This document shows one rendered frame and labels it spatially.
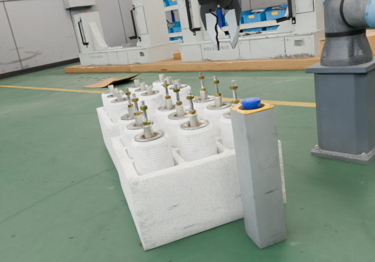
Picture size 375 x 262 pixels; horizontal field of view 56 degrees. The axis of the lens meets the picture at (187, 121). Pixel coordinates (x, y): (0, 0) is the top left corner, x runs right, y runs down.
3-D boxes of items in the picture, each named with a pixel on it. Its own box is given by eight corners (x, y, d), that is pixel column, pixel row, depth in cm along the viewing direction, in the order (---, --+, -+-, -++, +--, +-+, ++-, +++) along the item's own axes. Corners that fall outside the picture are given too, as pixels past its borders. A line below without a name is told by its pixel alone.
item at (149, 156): (161, 216, 84) (147, 146, 79) (136, 206, 91) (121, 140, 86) (188, 198, 91) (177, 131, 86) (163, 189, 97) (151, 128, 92)
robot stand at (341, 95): (333, 137, 132) (329, 57, 124) (388, 144, 119) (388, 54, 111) (309, 155, 120) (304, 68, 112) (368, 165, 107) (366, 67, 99)
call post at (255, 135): (271, 224, 86) (258, 101, 78) (288, 239, 80) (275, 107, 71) (245, 233, 84) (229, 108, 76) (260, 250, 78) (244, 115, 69)
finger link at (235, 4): (245, 23, 84) (236, -15, 82) (244, 24, 82) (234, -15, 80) (227, 29, 86) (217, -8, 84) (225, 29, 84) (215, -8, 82)
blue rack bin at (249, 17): (258, 20, 644) (257, 8, 638) (277, 18, 617) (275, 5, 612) (242, 24, 612) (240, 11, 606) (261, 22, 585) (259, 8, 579)
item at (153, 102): (166, 131, 149) (158, 89, 144) (173, 136, 141) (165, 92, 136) (144, 136, 147) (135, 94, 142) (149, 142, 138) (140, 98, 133)
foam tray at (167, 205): (226, 157, 130) (219, 110, 125) (287, 203, 94) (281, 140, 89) (121, 187, 120) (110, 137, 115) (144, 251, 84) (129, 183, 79)
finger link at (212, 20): (224, 48, 92) (225, 10, 89) (217, 51, 87) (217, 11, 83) (212, 47, 93) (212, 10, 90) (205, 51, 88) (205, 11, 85)
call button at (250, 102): (255, 105, 76) (254, 95, 75) (264, 108, 72) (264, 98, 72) (238, 108, 75) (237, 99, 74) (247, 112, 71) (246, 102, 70)
